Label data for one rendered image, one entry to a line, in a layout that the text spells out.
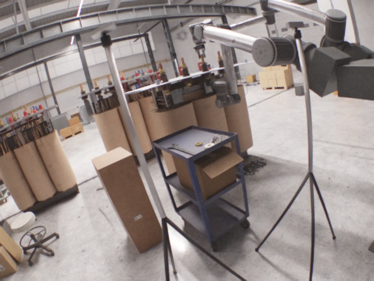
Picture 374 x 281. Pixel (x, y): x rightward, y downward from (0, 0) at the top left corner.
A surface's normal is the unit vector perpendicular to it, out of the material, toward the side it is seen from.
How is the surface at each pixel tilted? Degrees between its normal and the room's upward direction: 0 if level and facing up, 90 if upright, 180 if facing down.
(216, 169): 26
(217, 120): 90
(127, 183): 90
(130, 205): 90
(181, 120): 90
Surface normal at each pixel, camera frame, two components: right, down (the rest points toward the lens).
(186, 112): 0.56, 0.14
